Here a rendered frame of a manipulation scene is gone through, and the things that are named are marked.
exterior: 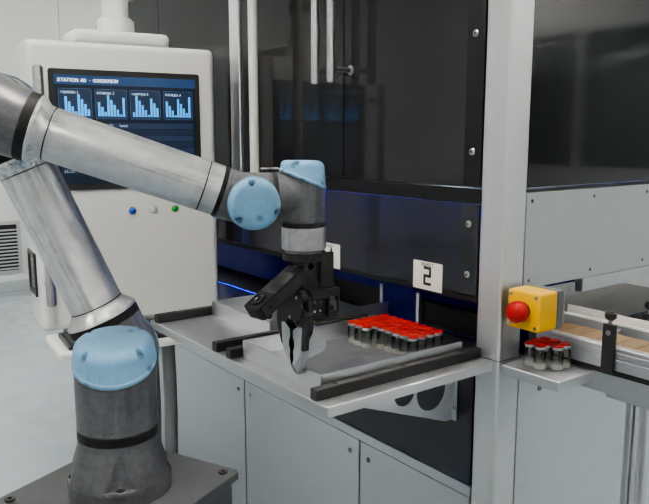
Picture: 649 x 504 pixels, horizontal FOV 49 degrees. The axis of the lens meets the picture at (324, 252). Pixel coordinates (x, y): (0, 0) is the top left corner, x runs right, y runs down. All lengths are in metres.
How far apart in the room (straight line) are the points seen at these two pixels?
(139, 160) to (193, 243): 1.09
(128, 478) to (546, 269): 0.88
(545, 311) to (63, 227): 0.83
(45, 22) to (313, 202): 5.70
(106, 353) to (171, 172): 0.27
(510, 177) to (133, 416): 0.78
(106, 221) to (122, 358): 1.00
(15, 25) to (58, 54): 4.70
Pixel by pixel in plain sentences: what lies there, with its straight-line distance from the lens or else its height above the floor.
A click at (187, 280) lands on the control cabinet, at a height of 0.90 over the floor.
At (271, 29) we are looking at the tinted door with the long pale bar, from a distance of 2.00.
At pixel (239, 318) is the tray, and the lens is 1.66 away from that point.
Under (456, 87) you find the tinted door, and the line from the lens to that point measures 1.46.
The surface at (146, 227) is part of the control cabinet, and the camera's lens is 2.04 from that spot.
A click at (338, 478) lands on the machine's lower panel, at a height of 0.45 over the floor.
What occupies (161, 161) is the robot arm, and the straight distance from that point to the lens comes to 1.02.
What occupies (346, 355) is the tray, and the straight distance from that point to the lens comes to 1.43.
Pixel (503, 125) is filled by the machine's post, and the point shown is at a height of 1.33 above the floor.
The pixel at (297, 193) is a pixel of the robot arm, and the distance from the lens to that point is 1.17.
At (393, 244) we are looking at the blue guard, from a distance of 1.59.
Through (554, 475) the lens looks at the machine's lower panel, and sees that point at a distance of 1.69.
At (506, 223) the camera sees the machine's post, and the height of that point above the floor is 1.15.
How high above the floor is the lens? 1.31
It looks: 9 degrees down
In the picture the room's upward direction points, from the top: straight up
